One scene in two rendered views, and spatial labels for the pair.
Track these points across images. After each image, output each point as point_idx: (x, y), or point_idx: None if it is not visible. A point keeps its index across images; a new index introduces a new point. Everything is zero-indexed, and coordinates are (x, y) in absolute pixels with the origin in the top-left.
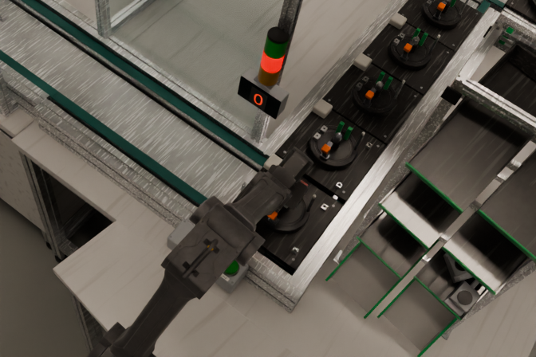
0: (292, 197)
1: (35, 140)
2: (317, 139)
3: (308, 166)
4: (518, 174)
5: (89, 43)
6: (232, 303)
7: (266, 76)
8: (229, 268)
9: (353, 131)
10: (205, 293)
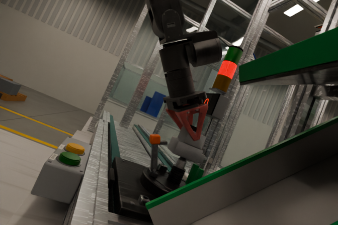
0: (184, 96)
1: (84, 134)
2: None
3: (215, 41)
4: None
5: (144, 136)
6: (14, 221)
7: (218, 77)
8: (67, 154)
9: None
10: (17, 196)
